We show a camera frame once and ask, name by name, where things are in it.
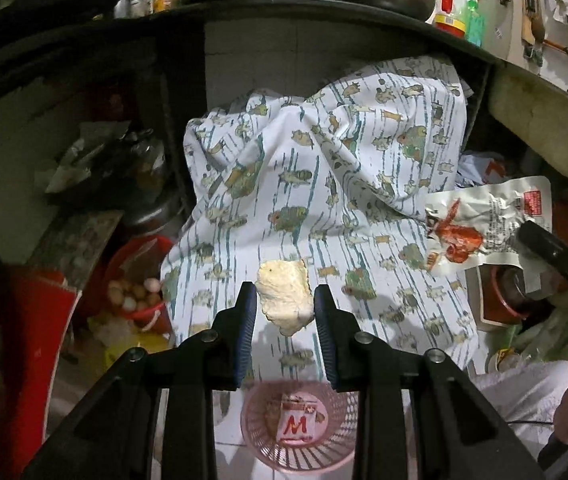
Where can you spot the pink perforated trash basket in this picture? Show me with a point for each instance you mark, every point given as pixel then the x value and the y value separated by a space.
pixel 259 418

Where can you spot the red rimmed container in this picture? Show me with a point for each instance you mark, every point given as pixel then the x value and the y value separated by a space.
pixel 494 299

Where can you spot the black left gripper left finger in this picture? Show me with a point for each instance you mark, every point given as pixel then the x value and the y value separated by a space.
pixel 110 433

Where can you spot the white shrimp snack wrapper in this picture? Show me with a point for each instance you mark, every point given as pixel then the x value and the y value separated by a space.
pixel 471 227

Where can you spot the red basket of eggs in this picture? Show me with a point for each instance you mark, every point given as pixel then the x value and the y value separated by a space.
pixel 130 286

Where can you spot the red cap oil bottle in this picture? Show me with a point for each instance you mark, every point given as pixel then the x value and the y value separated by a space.
pixel 450 16

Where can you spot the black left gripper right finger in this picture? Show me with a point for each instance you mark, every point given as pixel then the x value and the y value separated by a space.
pixel 412 409

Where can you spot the dark glass jar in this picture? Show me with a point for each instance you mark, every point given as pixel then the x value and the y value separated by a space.
pixel 148 158

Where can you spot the white cloth bundle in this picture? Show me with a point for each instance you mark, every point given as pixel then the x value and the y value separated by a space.
pixel 527 398

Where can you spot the red plastic stool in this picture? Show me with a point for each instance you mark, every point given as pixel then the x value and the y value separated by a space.
pixel 35 311

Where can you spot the cat patterned white cloth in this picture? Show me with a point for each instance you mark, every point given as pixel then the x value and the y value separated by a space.
pixel 338 180

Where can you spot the white red M paper bag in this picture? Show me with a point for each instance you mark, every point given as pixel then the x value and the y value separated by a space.
pixel 303 419

